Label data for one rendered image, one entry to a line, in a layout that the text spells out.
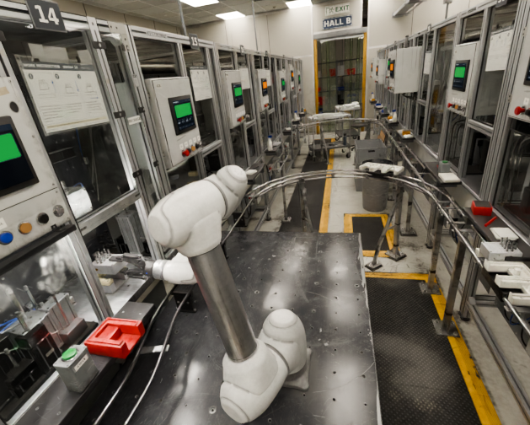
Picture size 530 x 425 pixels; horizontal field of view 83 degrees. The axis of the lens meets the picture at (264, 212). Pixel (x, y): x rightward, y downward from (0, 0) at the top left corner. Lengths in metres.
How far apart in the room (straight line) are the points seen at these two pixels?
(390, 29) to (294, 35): 2.43
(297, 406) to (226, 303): 0.53
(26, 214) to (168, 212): 0.51
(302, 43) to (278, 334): 8.66
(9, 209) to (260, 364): 0.86
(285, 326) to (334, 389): 0.32
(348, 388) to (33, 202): 1.24
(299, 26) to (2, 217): 8.78
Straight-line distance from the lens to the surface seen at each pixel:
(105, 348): 1.27
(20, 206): 1.14
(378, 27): 9.30
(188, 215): 0.77
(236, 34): 9.72
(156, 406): 1.39
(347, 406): 1.27
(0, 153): 1.09
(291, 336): 1.13
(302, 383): 1.29
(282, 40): 9.39
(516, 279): 1.63
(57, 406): 1.25
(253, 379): 1.03
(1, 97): 1.15
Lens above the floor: 1.75
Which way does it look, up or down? 24 degrees down
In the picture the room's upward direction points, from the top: 7 degrees counter-clockwise
